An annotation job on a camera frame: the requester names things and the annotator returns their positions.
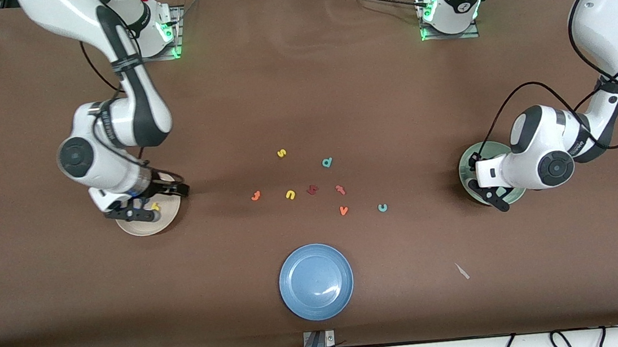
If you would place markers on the teal foam letter c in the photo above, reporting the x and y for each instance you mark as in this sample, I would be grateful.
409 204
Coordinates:
379 208

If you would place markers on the light green round plate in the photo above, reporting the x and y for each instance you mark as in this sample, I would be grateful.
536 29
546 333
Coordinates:
463 175

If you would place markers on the yellow foam letter h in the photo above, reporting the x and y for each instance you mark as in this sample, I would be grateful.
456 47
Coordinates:
155 206

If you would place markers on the blue round plate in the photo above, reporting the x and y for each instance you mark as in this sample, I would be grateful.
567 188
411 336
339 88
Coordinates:
316 282

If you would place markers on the brown table cover sheet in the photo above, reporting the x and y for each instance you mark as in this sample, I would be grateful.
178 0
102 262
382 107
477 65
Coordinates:
300 83

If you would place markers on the teal foam letter d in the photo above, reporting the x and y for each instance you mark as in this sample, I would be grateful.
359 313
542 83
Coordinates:
327 163

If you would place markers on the beige brown round plate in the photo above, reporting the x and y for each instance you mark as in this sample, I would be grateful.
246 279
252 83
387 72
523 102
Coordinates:
144 229

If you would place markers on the maroon foam letter y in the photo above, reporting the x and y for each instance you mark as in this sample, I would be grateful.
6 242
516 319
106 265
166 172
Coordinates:
312 189

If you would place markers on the yellow foam letter n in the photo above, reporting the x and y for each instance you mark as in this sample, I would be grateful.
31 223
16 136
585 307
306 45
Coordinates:
290 192

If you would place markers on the orange foam letter v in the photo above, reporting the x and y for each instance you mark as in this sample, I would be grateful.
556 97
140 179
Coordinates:
344 213

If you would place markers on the orange foam letter j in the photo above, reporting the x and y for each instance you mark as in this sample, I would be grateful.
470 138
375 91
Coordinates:
255 195

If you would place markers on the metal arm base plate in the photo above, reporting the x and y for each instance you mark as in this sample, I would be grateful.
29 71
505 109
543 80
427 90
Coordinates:
175 55
452 37

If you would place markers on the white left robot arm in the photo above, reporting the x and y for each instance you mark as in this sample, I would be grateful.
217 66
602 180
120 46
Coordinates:
606 26

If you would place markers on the yellow foam letter s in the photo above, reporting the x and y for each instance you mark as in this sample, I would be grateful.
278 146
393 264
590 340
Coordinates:
281 153

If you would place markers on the small white paper scrap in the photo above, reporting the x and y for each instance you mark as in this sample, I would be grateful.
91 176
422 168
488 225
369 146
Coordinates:
462 271

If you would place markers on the red foam letter t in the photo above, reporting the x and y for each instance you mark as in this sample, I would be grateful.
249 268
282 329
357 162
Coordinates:
340 189

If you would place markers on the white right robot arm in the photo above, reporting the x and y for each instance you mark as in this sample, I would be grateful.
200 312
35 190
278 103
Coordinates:
72 9

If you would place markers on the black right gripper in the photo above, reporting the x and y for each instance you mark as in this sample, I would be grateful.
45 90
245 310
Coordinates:
166 188

